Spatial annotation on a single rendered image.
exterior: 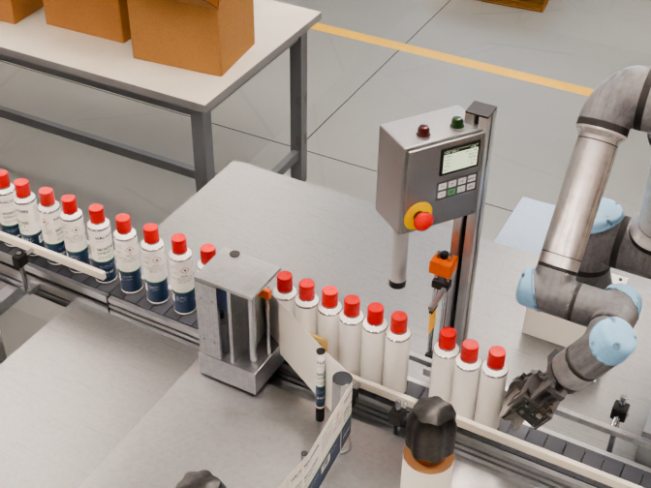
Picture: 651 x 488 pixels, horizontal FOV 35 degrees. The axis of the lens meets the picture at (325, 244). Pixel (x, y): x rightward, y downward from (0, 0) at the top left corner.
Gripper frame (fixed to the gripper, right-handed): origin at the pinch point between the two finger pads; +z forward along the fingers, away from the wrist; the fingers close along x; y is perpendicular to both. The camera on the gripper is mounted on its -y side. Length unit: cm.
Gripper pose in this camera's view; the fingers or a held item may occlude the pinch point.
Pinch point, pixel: (508, 411)
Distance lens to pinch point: 207.7
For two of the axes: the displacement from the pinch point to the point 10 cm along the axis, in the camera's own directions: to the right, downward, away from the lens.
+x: 7.6, 6.6, -0.2
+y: -4.8, 5.3, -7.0
